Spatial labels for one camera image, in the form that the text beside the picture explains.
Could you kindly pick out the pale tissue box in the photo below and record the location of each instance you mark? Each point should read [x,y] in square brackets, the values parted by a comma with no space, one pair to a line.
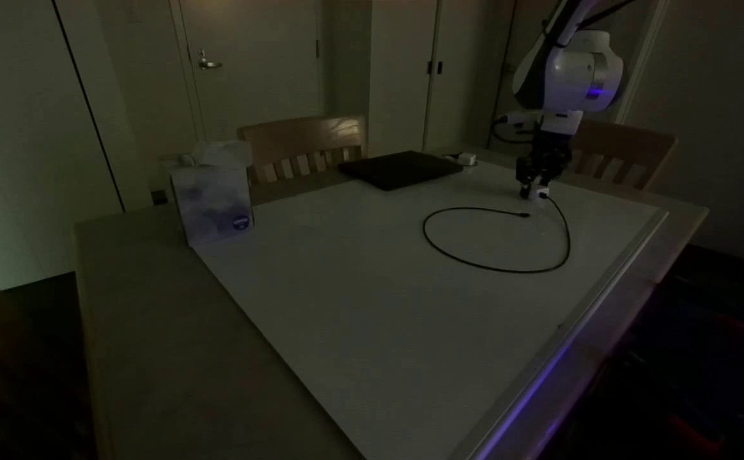
[213,201]

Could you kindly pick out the dark wall outlet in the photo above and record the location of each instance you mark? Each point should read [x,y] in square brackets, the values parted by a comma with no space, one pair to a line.
[160,199]

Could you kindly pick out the white board mat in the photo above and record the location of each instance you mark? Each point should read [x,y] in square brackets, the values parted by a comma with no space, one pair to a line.
[386,341]

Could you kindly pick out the white double cabinet door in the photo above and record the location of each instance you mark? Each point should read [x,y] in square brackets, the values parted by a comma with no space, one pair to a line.
[406,86]

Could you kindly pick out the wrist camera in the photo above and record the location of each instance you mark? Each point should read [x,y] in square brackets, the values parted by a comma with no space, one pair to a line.
[514,126]

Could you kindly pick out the wooden slat-back chair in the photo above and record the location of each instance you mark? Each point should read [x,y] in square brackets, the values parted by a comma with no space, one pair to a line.
[628,150]
[302,136]

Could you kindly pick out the black laptop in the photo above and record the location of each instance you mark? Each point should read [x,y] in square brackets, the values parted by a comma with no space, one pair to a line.
[399,171]

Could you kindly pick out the small white adapter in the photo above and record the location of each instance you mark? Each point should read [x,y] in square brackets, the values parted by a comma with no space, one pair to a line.
[467,160]

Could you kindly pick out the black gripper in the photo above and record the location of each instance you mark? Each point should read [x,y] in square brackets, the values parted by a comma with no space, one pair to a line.
[546,155]

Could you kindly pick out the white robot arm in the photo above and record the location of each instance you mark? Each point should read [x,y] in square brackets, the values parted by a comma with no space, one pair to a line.
[578,72]

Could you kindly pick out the white charger block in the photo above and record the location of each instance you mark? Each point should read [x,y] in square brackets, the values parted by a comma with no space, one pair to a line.
[542,195]

